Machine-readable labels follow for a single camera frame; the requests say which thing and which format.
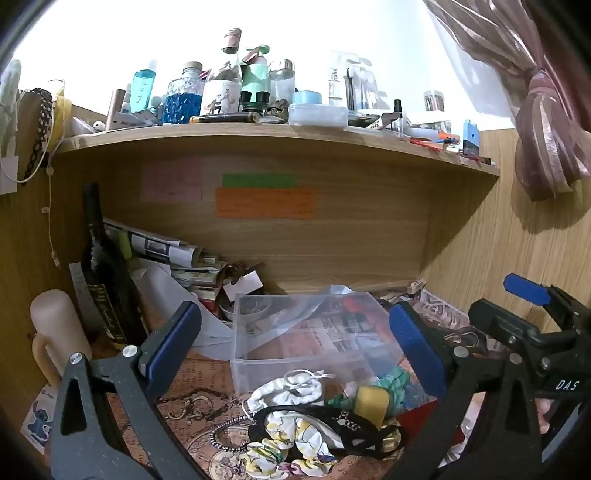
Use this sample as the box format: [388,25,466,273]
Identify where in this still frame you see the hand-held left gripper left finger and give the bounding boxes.
[50,301,209,480]

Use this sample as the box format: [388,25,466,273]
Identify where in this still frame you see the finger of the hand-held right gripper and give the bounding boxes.
[503,273,591,334]
[468,298,556,357]

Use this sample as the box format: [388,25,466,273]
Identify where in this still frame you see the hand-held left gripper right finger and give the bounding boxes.
[389,301,544,480]

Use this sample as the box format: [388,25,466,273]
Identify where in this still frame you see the green knitted cloth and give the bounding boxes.
[327,368,413,411]

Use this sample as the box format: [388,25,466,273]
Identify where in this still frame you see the yellow sponge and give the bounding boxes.
[355,386,389,430]

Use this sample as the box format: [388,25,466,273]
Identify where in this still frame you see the clear plastic storage box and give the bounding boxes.
[230,292,439,409]

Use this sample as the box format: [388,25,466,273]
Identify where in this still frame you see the black lace headband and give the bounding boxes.
[248,404,407,461]

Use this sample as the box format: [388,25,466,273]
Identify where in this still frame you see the white yellow printed scrunchie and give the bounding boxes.
[240,411,340,478]

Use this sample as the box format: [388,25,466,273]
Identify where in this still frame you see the person's right hand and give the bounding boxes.
[537,399,554,435]

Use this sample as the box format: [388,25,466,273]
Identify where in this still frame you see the white paper sheet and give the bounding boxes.
[131,258,236,361]

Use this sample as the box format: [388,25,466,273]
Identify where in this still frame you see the flat newspaper sheet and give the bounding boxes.
[376,277,476,344]

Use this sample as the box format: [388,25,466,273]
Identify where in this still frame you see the pile of small books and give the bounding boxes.
[171,256,232,319]

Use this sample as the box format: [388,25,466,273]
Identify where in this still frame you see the red cloth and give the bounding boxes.
[396,400,465,457]

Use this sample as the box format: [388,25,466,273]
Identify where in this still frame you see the white ceramic bowl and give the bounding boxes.
[219,295,273,324]

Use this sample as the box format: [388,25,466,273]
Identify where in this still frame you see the brown printed table mat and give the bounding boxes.
[28,288,490,480]

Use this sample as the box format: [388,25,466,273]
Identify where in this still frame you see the dark wine bottle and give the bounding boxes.
[81,183,141,349]

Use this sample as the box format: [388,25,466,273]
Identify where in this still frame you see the rolled newspaper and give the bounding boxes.
[102,217,208,271]

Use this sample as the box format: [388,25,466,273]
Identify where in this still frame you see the metal ruler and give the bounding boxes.
[69,262,106,334]

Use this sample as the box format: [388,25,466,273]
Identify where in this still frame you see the small blue box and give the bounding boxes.
[462,119,481,157]

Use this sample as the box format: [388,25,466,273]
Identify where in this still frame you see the pink sticky note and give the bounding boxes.
[140,157,204,202]

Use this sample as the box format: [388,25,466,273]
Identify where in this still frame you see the blue cartoon sticker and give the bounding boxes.
[21,385,60,455]

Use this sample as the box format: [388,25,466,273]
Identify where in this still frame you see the orange sticky note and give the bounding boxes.
[215,187,315,219]

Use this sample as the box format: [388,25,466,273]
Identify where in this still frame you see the green sticky note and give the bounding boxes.
[222,174,296,188]

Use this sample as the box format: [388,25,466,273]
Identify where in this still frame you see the pink brown curtain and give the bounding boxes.
[422,0,591,202]

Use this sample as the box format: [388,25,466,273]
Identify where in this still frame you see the wooden shelf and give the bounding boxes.
[46,104,502,296]

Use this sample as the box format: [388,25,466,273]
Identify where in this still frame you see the white toy airplane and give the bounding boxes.
[112,108,156,129]

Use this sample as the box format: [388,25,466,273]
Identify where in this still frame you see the black gold pen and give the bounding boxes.
[189,113,257,125]

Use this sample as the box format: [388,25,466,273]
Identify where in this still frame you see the brown cardboard tube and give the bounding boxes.
[105,89,127,133]

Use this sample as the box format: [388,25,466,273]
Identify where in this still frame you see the blue liquid glass bottle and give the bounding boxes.
[162,61,205,124]

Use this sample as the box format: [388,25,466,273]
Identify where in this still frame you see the black lace ribbon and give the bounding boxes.
[17,87,55,186]

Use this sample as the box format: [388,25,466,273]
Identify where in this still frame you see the yellow tape roll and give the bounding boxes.
[48,90,73,145]

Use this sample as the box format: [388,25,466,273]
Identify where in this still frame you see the teal plastic bottle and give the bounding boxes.
[130,69,158,114]

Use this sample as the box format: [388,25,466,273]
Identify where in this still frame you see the clear round plastic container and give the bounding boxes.
[288,103,348,128]

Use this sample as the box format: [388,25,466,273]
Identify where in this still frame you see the clear corked bottle with figures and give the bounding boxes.
[201,28,245,116]

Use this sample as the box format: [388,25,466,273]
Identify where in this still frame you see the clear tool package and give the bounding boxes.
[328,51,385,112]

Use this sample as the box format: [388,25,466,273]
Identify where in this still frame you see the mint green pump bottle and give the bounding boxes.
[241,44,271,100]

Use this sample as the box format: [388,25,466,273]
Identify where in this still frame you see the clear glass jar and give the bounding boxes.
[269,58,297,105]

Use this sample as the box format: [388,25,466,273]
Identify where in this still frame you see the silver bead chain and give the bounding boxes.
[157,390,259,450]

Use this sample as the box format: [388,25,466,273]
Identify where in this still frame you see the cream mug with handle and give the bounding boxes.
[30,289,93,386]

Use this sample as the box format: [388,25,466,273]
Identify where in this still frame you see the white cable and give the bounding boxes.
[39,79,66,268]

